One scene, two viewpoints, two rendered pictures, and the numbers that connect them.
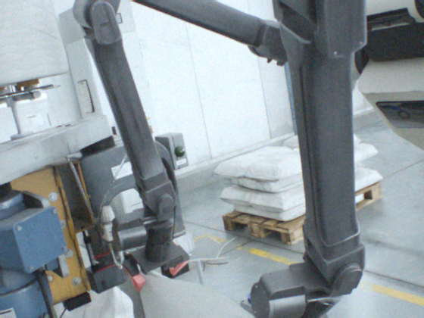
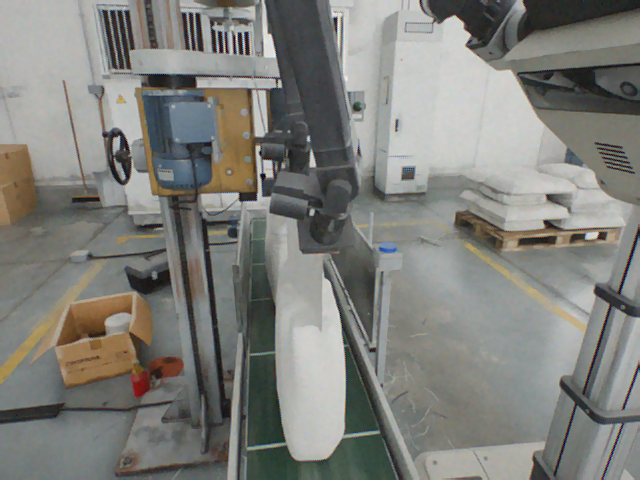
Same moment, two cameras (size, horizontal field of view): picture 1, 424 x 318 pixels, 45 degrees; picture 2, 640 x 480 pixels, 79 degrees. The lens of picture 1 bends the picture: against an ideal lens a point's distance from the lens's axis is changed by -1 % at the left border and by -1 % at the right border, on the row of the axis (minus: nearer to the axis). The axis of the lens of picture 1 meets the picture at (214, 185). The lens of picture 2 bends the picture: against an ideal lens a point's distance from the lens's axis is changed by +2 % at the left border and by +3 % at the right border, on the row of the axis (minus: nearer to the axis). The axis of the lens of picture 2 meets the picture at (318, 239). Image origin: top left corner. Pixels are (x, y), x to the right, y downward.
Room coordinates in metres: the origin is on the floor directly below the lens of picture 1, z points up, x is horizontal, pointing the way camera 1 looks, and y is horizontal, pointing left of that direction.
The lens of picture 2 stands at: (0.14, -0.35, 1.33)
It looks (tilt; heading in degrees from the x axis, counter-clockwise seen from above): 21 degrees down; 25
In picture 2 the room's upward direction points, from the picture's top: straight up
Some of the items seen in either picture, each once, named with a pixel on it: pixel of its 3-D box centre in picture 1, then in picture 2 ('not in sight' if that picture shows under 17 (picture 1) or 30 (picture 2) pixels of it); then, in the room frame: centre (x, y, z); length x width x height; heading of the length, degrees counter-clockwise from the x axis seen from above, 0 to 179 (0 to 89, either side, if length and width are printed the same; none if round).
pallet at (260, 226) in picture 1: (303, 205); (531, 225); (4.36, -0.74, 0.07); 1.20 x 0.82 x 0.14; 126
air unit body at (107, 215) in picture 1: (113, 237); not in sight; (1.16, 0.26, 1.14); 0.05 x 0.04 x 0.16; 124
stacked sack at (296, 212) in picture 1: (274, 204); (503, 215); (4.15, -0.46, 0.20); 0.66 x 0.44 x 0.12; 34
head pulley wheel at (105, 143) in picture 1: (97, 144); not in sight; (1.29, 0.27, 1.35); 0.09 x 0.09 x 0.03
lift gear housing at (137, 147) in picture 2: not in sight; (144, 155); (1.03, 0.69, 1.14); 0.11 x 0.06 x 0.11; 34
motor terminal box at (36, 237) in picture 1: (31, 244); (190, 127); (0.89, 0.34, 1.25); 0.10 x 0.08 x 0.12; 149
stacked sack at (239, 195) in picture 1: (260, 187); (497, 198); (4.35, -0.39, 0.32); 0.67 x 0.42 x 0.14; 128
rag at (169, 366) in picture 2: not in sight; (163, 367); (1.25, 1.04, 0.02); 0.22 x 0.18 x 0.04; 34
